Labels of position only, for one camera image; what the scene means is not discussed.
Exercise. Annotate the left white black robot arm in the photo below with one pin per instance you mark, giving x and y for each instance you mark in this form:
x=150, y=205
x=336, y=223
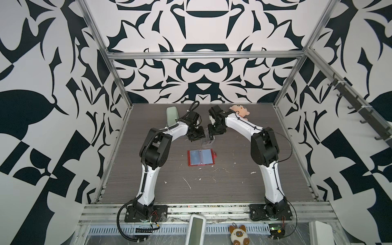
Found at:
x=154, y=154

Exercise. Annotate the white box bottom right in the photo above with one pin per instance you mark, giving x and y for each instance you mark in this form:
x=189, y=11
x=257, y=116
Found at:
x=321, y=233

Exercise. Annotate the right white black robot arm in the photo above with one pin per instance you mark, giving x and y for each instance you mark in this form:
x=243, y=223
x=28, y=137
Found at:
x=264, y=152

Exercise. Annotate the clear acrylic card box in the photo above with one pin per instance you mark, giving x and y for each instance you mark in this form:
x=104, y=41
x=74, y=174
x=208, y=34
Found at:
x=208, y=140

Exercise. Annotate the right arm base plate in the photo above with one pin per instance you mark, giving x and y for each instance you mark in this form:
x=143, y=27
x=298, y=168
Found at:
x=260, y=212

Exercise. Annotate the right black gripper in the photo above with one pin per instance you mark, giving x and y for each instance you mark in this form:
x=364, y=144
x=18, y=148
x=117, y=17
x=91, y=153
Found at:
x=212, y=132

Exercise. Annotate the pink plush doll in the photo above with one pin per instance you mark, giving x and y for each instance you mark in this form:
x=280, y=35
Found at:
x=240, y=110

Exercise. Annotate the wall hook rail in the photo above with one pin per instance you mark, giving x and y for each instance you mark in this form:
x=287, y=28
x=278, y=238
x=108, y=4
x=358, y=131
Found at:
x=368, y=113

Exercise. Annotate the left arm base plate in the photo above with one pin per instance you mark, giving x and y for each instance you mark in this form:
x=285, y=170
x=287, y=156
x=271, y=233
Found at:
x=142, y=213

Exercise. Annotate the green glasses case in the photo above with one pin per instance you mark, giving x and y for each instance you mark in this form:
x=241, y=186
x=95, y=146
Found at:
x=171, y=116

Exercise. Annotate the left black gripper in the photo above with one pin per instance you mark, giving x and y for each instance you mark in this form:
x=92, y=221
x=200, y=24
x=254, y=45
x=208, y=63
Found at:
x=202, y=135

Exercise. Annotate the red leather card holder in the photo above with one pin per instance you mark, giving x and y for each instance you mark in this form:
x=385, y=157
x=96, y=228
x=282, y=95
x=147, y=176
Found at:
x=201, y=157

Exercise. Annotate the aluminium frame rail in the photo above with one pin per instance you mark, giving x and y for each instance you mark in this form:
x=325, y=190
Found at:
x=202, y=55

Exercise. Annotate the white tablet device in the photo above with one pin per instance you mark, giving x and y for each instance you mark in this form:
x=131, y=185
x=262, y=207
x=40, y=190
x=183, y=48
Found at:
x=196, y=230

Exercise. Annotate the brown white plush toy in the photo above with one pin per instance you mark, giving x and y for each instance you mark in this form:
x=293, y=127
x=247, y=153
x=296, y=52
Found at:
x=238, y=235

